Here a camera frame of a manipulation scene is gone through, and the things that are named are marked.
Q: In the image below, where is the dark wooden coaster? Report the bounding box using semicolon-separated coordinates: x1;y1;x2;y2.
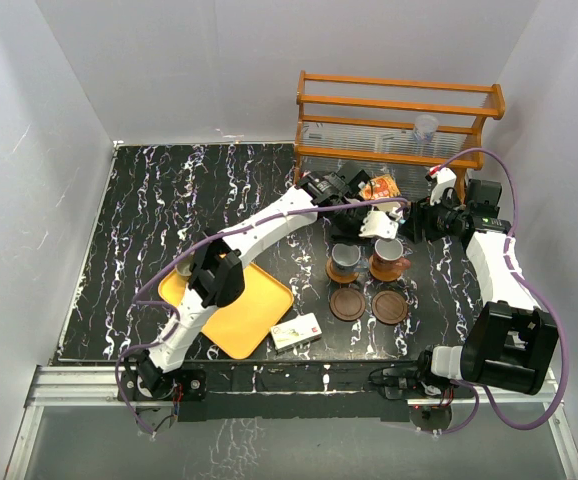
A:
372;290;408;325
329;287;366;322

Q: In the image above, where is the white grey cup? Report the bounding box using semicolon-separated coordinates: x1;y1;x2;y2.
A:
331;243;368;276

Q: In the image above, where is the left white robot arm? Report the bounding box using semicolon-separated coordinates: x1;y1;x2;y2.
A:
122;163;370;399

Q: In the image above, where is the orange snack packet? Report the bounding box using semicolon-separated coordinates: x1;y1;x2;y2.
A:
360;175;400;200

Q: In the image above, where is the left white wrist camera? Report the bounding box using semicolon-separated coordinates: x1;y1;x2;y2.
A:
358;202;403;240

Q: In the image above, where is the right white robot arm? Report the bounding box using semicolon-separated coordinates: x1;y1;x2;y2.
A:
401;169;559;397

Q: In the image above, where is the grey green cup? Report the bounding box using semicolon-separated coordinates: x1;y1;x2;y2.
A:
174;255;194;279

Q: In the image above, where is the orange wooden shelf rack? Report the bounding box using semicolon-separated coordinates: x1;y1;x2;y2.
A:
293;72;506;198

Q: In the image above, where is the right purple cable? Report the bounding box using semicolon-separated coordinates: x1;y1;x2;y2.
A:
428;147;570;435

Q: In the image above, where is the purple cable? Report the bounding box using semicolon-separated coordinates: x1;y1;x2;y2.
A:
428;147;570;435
113;196;413;441

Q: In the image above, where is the white yellow box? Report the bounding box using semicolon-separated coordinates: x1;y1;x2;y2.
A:
270;313;322;353

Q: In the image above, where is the brown white cup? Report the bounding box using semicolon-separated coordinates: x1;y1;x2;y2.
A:
371;239;411;273

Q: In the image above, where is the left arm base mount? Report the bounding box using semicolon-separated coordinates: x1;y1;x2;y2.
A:
114;349;207;440

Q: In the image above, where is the clear plastic cup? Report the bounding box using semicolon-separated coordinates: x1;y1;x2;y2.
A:
412;114;439;144

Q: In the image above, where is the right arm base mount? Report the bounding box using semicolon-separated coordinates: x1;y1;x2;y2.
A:
367;346;467;437

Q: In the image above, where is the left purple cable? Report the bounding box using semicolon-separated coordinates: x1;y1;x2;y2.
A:
113;196;413;441

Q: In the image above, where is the light wooden coaster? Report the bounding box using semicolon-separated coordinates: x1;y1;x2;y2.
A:
369;264;404;282
325;259;359;284

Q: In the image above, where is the yellow tray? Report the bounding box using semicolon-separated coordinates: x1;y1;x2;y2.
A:
157;259;295;360

